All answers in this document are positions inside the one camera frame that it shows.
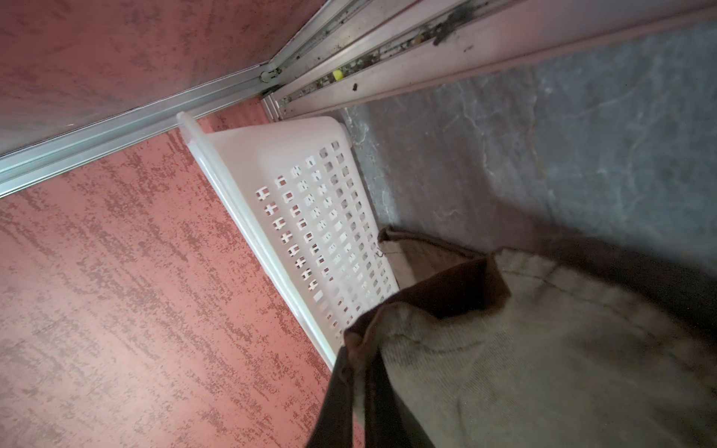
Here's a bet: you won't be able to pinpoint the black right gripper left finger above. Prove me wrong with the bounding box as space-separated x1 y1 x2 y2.
306 346 354 448

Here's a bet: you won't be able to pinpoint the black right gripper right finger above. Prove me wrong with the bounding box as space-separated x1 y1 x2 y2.
364 353 434 447

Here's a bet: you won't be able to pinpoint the brown corduroy trousers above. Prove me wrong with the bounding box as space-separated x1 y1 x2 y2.
347 229 716 447

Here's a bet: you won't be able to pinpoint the white perforated plastic basket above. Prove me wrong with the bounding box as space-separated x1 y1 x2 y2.
177 112 399 365

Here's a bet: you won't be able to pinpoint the aluminium right corner post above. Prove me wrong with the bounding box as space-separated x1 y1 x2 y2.
1 63 276 197

